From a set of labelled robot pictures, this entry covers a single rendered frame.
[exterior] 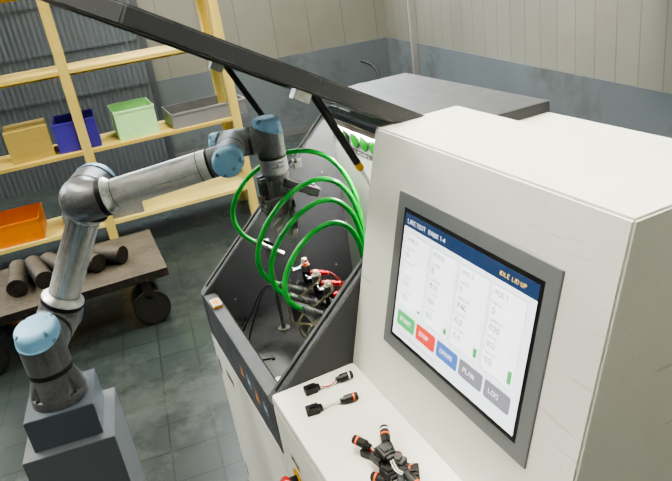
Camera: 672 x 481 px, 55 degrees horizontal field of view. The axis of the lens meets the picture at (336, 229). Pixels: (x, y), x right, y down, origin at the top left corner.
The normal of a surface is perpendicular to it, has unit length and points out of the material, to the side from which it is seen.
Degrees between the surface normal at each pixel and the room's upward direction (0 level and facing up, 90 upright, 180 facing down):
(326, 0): 90
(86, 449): 90
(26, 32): 90
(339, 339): 90
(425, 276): 76
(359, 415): 0
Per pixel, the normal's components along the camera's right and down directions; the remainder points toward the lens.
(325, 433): -0.14, -0.91
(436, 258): -0.90, 0.07
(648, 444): 0.43, 0.31
